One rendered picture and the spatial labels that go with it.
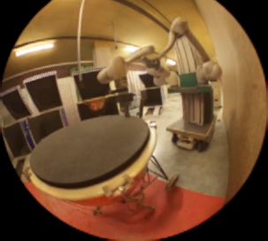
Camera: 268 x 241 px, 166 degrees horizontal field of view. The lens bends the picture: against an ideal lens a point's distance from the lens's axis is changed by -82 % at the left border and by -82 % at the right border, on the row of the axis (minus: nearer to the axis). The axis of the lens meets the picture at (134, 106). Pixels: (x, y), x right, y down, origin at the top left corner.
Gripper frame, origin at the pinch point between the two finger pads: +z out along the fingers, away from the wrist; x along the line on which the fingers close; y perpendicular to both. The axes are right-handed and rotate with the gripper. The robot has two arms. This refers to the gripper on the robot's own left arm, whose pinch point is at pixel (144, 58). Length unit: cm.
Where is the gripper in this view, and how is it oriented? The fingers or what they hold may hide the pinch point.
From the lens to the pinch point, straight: 80.1
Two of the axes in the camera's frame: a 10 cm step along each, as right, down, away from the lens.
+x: -6.3, -0.2, 7.7
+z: -7.7, -1.2, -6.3
